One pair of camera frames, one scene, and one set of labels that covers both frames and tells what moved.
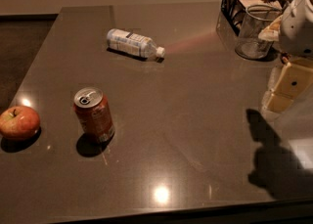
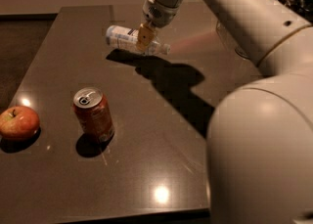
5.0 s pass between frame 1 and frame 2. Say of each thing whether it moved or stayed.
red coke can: stayed
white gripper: moved
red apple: stayed
